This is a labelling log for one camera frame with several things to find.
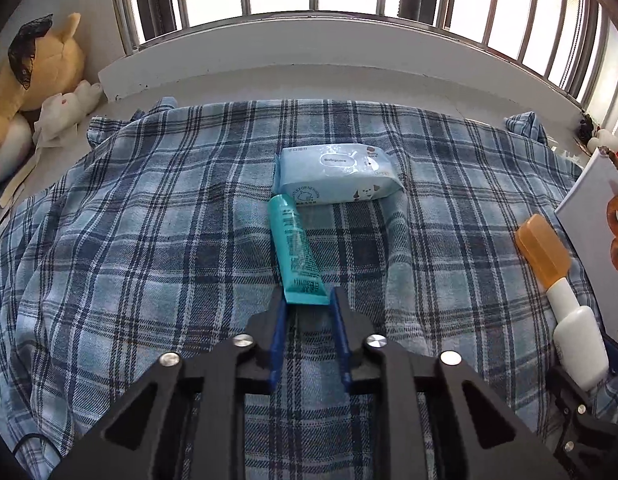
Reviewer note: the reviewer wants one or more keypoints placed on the black plush toy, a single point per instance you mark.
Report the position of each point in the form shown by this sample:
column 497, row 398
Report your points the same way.
column 586, row 127

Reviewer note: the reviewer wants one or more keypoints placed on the beige cardboard strip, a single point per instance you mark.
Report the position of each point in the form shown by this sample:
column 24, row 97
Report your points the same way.
column 11, row 192

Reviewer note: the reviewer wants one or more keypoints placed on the white and pink plush toy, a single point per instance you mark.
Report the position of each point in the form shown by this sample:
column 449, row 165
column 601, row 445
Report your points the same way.
column 9, row 145

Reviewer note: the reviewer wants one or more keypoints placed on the yellow plush toy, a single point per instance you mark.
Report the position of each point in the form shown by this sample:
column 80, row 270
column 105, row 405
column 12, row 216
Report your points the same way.
column 39, row 75

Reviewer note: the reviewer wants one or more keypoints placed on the white cardboard box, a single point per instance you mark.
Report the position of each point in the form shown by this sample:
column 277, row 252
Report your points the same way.
column 589, row 230

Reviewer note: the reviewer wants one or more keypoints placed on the light blue wet wipes pack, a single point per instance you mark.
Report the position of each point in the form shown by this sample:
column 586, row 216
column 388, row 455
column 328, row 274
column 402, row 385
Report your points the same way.
column 334, row 175

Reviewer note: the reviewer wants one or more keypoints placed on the small white plush toy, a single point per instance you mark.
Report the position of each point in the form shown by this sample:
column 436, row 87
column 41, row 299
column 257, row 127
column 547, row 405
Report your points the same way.
column 64, row 110

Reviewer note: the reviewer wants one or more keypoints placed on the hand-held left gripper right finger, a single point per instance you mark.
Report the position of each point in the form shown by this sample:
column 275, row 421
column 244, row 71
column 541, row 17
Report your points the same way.
column 341, row 340

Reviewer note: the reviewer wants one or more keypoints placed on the blue plaid blanket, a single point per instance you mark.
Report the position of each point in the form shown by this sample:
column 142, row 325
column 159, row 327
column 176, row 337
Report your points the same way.
column 164, row 240

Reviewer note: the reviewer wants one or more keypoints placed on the white and red plush toy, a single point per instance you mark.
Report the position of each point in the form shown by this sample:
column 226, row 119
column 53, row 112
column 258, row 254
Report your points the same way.
column 606, row 138

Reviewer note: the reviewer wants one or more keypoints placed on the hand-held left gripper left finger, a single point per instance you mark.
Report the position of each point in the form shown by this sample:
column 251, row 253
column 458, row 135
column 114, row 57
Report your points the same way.
column 276, row 340

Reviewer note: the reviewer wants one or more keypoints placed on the teal tube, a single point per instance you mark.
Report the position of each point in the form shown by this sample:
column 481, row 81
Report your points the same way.
column 294, row 250

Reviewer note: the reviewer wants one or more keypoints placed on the white plastic bottle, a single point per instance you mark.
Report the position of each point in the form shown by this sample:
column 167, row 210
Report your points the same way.
column 581, row 347

